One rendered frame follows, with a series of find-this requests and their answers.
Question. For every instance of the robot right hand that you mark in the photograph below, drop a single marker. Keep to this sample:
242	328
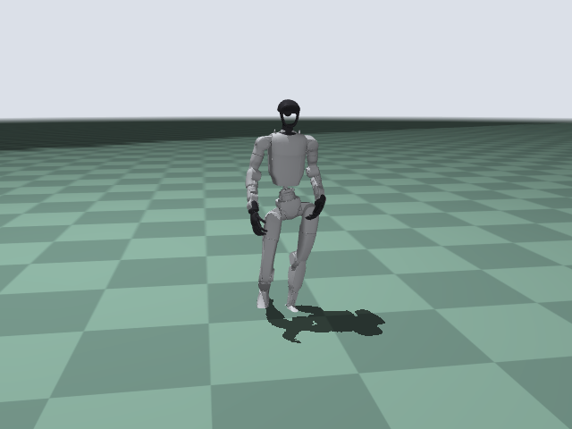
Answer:
255	219

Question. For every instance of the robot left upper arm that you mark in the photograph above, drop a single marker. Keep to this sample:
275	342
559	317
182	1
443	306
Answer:
312	156

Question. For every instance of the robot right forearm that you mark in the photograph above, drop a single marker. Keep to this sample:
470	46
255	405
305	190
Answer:
251	189

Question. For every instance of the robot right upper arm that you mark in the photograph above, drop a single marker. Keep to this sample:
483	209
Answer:
261	144

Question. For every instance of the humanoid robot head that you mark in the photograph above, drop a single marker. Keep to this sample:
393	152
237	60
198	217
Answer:
288	107

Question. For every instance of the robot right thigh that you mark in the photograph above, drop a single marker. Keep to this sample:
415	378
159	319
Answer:
273	224

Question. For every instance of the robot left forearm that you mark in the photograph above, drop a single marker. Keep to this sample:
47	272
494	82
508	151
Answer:
317	185

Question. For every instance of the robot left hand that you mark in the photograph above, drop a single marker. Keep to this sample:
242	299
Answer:
319	205

